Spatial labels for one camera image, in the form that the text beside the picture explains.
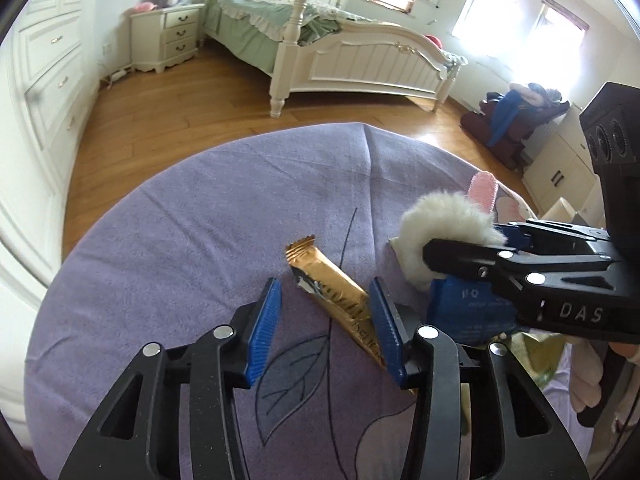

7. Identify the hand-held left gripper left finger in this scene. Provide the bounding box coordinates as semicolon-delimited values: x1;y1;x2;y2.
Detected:
59;276;283;480

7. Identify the dark red chair with clothes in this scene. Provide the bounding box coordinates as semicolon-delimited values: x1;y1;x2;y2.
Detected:
460;82;571;170

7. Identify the white bed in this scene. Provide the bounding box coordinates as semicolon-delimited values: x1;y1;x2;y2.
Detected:
202;0;468;118

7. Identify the white nightstand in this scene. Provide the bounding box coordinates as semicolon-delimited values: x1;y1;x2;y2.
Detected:
130;3;206;73

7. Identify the pale pink plush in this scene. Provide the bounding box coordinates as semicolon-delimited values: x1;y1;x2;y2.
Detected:
569;340;607;427

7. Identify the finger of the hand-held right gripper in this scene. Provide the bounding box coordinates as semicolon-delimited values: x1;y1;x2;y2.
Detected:
495;220;611;256
422;237;618;311

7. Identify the white cabinet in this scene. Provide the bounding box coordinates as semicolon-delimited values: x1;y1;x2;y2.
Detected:
522;120;601;221

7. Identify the blue cloth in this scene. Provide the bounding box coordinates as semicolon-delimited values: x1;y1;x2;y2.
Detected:
487;91;526;146

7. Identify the white fluffy pompom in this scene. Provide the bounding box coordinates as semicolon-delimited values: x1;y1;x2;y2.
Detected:
390;195;506;291

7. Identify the bright window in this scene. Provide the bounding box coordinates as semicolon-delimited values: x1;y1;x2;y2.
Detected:
452;0;523;48
525;0;588;76

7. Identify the gold bar wrapper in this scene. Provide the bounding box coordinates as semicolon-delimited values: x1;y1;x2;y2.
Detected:
285;234;418;396

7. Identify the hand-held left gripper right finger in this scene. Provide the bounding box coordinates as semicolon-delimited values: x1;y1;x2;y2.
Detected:
369;276;591;480

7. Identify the pink ribbed item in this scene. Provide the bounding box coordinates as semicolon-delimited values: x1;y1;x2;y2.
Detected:
467;170;498;211

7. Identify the blue packet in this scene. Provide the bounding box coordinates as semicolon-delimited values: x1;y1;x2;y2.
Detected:
427;275;518;346

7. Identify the purple floral tablecloth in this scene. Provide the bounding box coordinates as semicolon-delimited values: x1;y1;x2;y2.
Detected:
24;122;616;480

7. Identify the white wardrobe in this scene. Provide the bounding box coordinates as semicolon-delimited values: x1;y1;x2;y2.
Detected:
0;0;103;431

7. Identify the pale green crumpled wrapper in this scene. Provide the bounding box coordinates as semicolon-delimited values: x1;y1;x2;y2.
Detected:
510;332;568;386

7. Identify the person's right hand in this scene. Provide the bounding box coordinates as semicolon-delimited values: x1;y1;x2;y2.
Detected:
607;342;640;361

